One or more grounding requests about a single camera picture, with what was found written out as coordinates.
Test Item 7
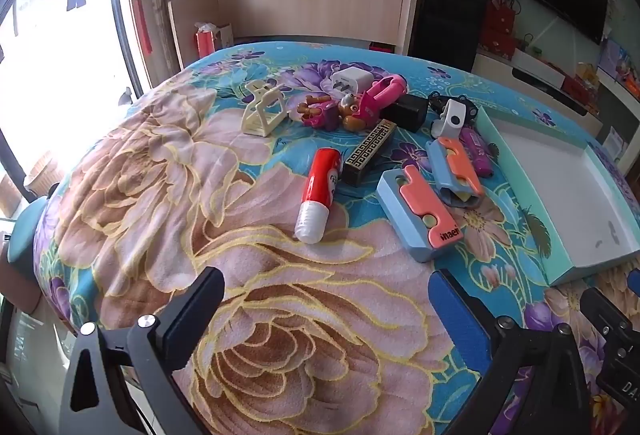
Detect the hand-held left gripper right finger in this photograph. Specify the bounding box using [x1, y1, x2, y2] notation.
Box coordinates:
[428, 268, 593, 435]

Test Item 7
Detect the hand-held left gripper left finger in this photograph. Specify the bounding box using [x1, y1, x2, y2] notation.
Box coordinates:
[59, 266, 226, 435]

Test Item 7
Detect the printed blue orange toy knife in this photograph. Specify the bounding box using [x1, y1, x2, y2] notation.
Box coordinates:
[376, 164, 466, 263]

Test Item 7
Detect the teal white box lid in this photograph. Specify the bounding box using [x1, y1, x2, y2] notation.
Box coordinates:
[472, 108, 640, 287]

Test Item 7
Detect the plain blue orange toy knife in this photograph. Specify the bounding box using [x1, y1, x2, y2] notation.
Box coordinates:
[426, 136, 486, 208]

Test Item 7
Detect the purple lighter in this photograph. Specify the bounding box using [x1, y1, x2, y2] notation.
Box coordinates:
[457, 126, 493, 177]

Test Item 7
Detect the black gold patterned box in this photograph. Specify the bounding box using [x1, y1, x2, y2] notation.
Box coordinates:
[341, 119, 398, 188]

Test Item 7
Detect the red white bottle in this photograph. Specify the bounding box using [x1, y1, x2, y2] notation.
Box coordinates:
[294, 148, 342, 245]

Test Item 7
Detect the white round ring device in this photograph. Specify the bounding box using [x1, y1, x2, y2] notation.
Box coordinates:
[431, 98, 468, 138]

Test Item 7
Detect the cream plastic holder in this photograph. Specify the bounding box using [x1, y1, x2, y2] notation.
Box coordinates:
[241, 79, 290, 137]

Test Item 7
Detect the brown pink toy dog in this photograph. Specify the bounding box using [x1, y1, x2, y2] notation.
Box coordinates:
[296, 92, 376, 133]

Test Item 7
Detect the white wall charger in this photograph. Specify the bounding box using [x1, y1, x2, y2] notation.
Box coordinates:
[327, 68, 375, 98]

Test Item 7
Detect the teal padded seat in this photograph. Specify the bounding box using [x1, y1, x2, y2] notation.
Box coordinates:
[7, 198, 51, 266]

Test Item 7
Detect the white desk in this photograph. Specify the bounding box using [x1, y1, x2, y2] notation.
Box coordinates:
[595, 65, 640, 176]

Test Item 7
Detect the black power adapter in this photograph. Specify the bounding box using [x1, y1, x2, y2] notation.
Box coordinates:
[384, 94, 429, 133]

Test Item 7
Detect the white television stand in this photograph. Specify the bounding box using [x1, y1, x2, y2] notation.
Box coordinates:
[472, 50, 603, 141]

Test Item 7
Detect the pink plastic toy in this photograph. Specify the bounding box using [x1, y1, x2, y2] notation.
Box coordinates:
[365, 74, 408, 116]

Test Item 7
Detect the red tissue package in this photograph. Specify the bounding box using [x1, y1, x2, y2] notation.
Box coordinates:
[195, 28, 216, 61]

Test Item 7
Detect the black water dispenser cabinet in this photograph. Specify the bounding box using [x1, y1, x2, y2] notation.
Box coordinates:
[412, 0, 493, 73]

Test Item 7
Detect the red handbag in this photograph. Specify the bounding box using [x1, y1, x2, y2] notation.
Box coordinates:
[482, 0, 520, 33]

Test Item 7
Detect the light wooden bar counter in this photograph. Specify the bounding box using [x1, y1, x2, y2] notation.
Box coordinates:
[157, 0, 438, 66]

